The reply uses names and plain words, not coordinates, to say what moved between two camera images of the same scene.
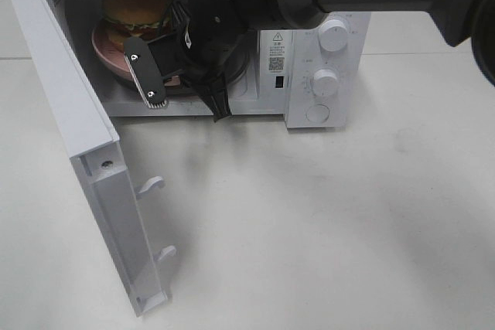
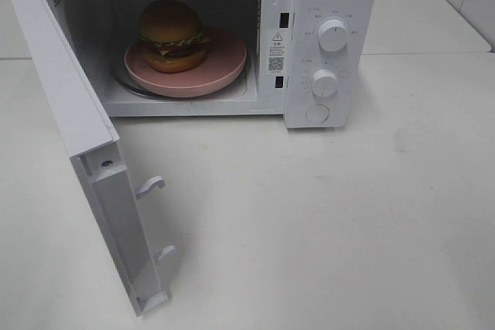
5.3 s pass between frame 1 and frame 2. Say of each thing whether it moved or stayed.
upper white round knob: stayed
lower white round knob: stayed
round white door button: stayed
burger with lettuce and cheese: moved
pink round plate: moved
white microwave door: stayed
